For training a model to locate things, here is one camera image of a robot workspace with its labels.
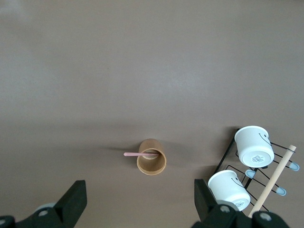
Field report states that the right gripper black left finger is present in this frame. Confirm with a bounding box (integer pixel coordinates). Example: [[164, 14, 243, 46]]
[[0, 180, 87, 228]]

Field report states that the brown bamboo cylinder cup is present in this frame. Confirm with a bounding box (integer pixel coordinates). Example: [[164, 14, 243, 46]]
[[136, 138, 167, 177]]

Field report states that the white smiley face cup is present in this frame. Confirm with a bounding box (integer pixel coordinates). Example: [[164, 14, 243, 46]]
[[234, 125, 276, 168], [208, 170, 251, 212]]

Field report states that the black wire rack wooden handle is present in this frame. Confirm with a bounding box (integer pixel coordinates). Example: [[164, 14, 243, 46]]
[[213, 127, 301, 218]]

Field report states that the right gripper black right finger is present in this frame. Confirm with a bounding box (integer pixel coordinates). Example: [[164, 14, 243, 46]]
[[191, 179, 289, 228]]

